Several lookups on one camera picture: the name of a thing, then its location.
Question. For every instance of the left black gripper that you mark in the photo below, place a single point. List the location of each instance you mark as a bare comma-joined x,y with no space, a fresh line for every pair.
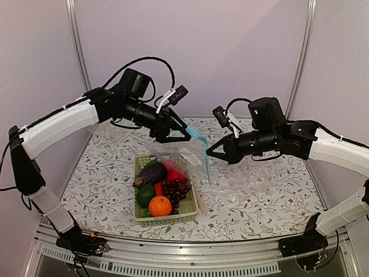
165,118

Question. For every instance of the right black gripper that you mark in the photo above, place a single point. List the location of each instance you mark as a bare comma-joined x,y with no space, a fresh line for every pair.
231,154

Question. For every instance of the clear zip bag blue zipper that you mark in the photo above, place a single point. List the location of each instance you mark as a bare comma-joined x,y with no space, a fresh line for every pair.
189,156

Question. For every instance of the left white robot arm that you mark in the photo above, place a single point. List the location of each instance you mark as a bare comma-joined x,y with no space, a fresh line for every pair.
96,106

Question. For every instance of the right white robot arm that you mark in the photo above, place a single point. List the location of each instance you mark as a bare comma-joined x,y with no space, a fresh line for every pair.
307,140

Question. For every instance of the crumpled clear plastic bag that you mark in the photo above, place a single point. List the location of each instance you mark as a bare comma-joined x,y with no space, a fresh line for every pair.
222,184

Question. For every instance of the clear bag at back corner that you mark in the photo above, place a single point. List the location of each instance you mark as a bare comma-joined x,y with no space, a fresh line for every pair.
108,133

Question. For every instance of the red apple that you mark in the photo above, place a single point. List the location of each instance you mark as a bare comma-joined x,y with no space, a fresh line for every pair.
173,175

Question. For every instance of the purple eggplant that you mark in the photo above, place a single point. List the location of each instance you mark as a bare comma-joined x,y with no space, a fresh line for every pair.
151,174

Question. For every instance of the orange carrot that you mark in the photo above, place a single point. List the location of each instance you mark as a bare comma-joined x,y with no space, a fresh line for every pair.
158,187

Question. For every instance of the dark red grape bunch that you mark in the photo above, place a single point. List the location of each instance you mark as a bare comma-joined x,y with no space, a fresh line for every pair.
176,191

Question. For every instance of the green pepper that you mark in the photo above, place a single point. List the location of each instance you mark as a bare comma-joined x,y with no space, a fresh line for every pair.
144,195

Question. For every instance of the green plastic basket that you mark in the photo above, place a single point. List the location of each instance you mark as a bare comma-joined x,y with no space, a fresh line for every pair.
187,207

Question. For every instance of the orange fruit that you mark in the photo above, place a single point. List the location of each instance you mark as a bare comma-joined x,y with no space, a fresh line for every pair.
160,206

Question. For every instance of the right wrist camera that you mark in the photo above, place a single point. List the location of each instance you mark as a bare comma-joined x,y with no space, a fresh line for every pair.
227,120

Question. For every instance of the front aluminium rail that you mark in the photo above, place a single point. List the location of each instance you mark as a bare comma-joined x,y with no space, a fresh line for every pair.
143,257

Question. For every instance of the left aluminium frame post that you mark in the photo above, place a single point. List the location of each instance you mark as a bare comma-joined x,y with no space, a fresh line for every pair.
77,43

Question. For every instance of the aluminium frame post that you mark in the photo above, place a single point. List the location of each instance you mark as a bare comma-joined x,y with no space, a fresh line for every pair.
307,34
77,43

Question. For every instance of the right aluminium frame post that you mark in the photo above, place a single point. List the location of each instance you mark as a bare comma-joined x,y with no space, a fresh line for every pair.
307,34

